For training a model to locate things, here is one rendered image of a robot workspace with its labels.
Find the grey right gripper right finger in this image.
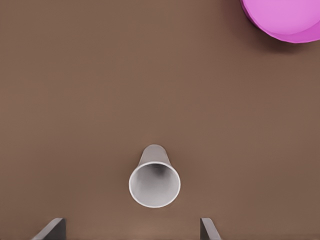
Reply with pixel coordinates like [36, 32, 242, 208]
[200, 217, 222, 240]

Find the white IKEA cup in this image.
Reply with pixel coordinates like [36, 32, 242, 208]
[128, 143, 181, 208]

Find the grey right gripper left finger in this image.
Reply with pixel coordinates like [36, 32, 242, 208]
[31, 217, 67, 240]

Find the pink round tray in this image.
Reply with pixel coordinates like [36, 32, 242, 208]
[240, 0, 320, 45]

